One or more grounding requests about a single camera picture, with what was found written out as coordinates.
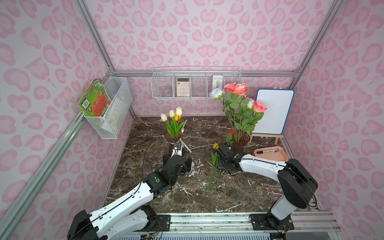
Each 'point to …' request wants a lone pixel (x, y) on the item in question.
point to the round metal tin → (167, 93)
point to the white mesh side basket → (110, 125)
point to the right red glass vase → (239, 140)
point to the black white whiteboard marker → (261, 152)
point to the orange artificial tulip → (176, 117)
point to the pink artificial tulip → (164, 118)
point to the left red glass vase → (168, 138)
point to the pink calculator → (183, 87)
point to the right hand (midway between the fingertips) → (220, 162)
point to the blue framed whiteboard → (276, 104)
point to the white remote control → (217, 81)
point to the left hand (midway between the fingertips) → (182, 154)
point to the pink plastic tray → (274, 153)
